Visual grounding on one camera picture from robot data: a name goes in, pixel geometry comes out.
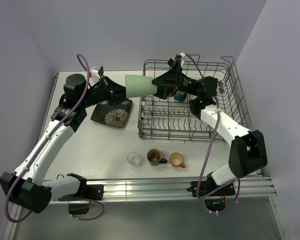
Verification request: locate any grey wire dish rack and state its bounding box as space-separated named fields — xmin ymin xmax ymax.
xmin=137 ymin=56 xmax=252 ymax=143

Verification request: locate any blue-brown ceramic bowl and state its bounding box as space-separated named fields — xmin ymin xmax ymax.
xmin=173 ymin=91 xmax=187 ymax=103

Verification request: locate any orange small mug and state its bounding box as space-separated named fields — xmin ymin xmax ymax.
xmin=169 ymin=152 xmax=186 ymax=168

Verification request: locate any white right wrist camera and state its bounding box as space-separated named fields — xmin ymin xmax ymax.
xmin=167 ymin=52 xmax=187 ymax=68

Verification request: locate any black floral square plate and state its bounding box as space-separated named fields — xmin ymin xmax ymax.
xmin=90 ymin=99 xmax=133 ymax=128

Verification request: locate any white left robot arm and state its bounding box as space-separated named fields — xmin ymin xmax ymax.
xmin=0 ymin=73 xmax=126 ymax=214

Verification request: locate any clear glass tumbler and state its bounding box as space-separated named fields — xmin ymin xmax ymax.
xmin=127 ymin=152 xmax=142 ymax=170

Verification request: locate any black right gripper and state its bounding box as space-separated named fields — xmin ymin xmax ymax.
xmin=145 ymin=60 xmax=200 ymax=100

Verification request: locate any dark brown mug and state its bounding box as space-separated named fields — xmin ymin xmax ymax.
xmin=146 ymin=148 xmax=168 ymax=166

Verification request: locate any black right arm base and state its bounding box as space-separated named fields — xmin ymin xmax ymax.
xmin=186 ymin=176 xmax=236 ymax=197

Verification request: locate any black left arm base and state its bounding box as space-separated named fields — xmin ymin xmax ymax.
xmin=57 ymin=184 xmax=105 ymax=218

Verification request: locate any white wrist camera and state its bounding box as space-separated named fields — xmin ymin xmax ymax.
xmin=167 ymin=52 xmax=187 ymax=68
xmin=90 ymin=64 xmax=104 ymax=83

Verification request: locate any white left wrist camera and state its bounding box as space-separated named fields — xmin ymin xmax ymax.
xmin=90 ymin=64 xmax=104 ymax=83

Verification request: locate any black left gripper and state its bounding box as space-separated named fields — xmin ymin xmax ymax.
xmin=79 ymin=75 xmax=136 ymax=109

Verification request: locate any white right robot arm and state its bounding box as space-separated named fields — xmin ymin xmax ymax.
xmin=149 ymin=65 xmax=268 ymax=195

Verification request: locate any green ceramic cup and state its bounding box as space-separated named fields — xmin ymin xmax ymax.
xmin=125 ymin=75 xmax=158 ymax=99

